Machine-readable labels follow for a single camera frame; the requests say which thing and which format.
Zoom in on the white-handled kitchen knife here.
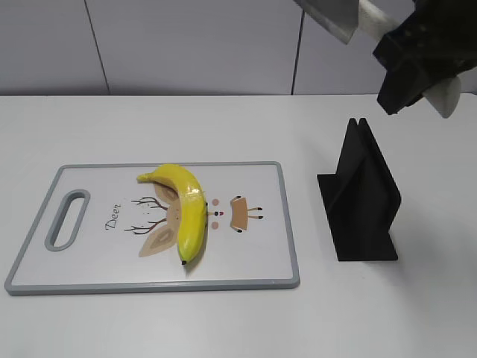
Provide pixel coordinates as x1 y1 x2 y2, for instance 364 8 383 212
296 0 461 119

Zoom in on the yellow plastic banana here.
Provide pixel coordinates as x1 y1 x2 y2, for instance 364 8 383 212
129 164 208 266

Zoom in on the white grey-rimmed cutting board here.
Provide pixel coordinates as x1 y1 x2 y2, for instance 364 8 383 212
4 161 300 295

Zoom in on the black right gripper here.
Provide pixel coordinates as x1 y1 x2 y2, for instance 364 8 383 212
373 0 476 115

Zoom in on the black knife stand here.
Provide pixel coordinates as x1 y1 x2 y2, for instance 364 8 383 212
317 118 401 262

